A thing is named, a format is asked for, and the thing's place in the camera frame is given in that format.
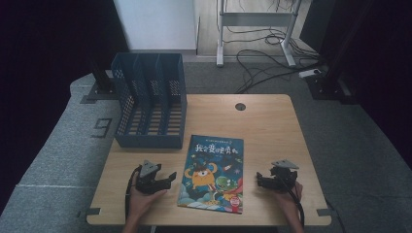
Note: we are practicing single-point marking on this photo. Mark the person's right hand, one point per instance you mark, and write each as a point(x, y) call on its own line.
point(288, 198)

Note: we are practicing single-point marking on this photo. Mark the person's left hand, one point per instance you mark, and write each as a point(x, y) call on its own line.
point(142, 202)

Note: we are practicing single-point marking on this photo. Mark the black curtain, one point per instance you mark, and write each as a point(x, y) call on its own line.
point(42, 64)
point(388, 81)

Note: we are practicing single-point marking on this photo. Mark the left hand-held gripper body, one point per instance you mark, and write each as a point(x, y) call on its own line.
point(147, 181)

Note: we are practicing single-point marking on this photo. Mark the illustrated children's book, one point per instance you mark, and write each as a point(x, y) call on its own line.
point(213, 174)

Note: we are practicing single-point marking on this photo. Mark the black metal stand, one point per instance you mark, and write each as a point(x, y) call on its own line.
point(333, 77)
point(102, 82)

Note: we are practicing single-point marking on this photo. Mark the white panel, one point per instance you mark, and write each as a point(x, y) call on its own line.
point(155, 22)

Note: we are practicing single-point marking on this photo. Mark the white metal desk frame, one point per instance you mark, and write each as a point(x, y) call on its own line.
point(257, 19)

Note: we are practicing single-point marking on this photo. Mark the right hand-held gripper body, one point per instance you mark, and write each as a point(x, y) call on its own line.
point(284, 176)

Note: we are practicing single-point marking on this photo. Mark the white power strip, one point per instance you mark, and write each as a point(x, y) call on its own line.
point(309, 73)

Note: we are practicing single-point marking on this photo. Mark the blue perforated file rack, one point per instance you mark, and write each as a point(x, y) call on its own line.
point(152, 136)

